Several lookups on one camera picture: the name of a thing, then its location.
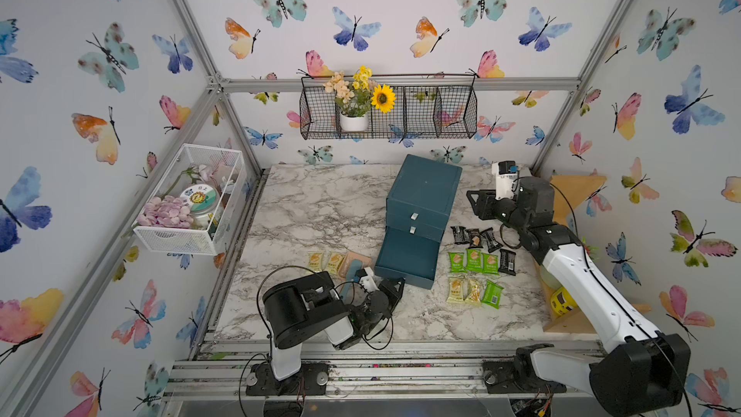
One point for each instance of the round green label tin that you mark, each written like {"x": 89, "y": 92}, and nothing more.
{"x": 202, "y": 199}

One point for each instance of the black wire wall basket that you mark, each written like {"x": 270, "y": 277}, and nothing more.
{"x": 426, "y": 107}

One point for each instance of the yellow toy on shelf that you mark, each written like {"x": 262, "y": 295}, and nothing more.
{"x": 562, "y": 302}

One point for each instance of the white pot yellow flowers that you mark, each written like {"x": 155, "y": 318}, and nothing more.
{"x": 356, "y": 98}

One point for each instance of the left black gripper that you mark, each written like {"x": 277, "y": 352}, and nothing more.
{"x": 389, "y": 294}

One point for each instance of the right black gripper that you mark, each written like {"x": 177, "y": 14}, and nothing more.
{"x": 486, "y": 205}

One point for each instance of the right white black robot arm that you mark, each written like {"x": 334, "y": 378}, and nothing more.
{"x": 643, "y": 369}

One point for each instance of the white mesh wall basket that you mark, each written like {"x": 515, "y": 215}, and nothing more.
{"x": 223, "y": 169}

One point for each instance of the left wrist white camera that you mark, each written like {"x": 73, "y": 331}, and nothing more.
{"x": 367, "y": 280}

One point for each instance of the yellow cookie packet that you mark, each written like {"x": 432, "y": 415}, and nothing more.
{"x": 474, "y": 292}
{"x": 335, "y": 262}
{"x": 457, "y": 290}
{"x": 316, "y": 261}

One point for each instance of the pink wooden brush tray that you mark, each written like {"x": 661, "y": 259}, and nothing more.
{"x": 368, "y": 263}

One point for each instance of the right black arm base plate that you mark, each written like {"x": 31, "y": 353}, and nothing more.
{"x": 509, "y": 373}

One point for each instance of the black cookie packet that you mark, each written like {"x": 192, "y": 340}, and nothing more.
{"x": 507, "y": 262}
{"x": 492, "y": 244}
{"x": 474, "y": 238}
{"x": 460, "y": 235}

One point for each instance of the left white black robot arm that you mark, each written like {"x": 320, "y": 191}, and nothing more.
{"x": 348, "y": 313}

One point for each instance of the wooden wall shelf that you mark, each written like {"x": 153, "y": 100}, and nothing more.
{"x": 577, "y": 189}

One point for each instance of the dark teal drawer cabinet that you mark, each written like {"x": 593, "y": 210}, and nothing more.
{"x": 421, "y": 199}

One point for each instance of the teal handled brush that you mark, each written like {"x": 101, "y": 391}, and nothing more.
{"x": 356, "y": 271}

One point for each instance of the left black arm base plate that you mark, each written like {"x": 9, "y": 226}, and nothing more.
{"x": 311, "y": 380}

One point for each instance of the wrist white camera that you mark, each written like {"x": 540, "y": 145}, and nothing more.
{"x": 367, "y": 280}
{"x": 506, "y": 174}

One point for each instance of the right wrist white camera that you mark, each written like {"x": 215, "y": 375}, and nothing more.
{"x": 506, "y": 174}

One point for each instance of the pink artificial flower bunch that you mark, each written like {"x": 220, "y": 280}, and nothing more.
{"x": 168, "y": 212}

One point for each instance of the green cookie packet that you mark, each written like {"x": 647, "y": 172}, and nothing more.
{"x": 457, "y": 262}
{"x": 490, "y": 264}
{"x": 474, "y": 261}
{"x": 492, "y": 295}

